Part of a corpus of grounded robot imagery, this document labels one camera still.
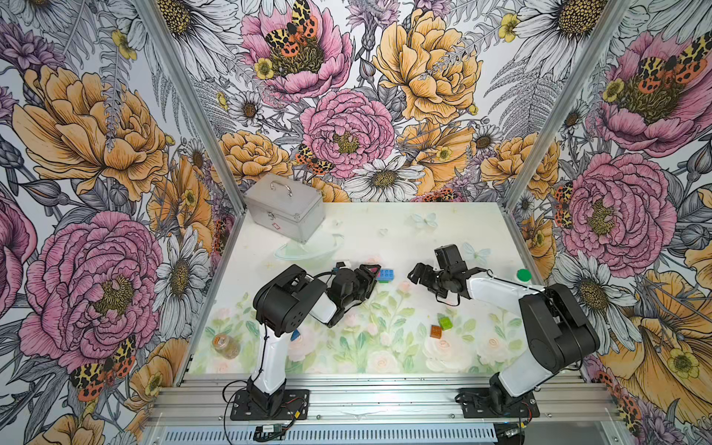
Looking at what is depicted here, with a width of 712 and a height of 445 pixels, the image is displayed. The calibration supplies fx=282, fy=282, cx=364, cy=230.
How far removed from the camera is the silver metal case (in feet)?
3.37

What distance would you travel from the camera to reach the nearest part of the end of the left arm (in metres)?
0.78

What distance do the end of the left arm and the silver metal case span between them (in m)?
0.28
